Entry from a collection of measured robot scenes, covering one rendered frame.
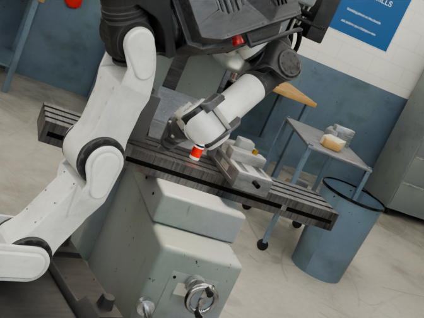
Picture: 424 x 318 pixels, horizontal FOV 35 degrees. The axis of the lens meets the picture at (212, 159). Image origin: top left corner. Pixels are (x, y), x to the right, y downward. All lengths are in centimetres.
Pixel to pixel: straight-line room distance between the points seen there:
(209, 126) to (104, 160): 30
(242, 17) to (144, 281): 101
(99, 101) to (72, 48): 485
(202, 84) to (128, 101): 111
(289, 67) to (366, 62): 572
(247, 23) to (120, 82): 37
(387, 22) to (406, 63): 56
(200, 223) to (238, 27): 90
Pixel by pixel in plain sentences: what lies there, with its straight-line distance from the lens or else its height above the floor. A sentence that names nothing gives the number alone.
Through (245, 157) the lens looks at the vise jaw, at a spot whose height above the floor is 102.
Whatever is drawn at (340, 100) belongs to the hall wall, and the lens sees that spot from 761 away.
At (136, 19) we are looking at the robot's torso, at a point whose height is 142.
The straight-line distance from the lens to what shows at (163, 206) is 239.
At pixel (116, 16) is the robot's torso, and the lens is 177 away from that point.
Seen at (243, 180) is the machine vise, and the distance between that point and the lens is 248.
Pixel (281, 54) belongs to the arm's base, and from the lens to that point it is 192.
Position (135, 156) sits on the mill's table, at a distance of 244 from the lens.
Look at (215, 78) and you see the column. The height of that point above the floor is 120.
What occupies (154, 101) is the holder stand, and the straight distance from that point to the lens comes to 249.
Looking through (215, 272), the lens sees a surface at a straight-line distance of 236.
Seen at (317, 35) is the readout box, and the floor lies 154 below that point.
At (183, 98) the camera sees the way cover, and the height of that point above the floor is 107.
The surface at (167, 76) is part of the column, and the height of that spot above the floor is 113.
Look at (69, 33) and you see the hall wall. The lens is 668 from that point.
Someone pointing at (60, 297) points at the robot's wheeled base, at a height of 57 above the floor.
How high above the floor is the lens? 160
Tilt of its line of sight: 14 degrees down
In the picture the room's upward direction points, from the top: 24 degrees clockwise
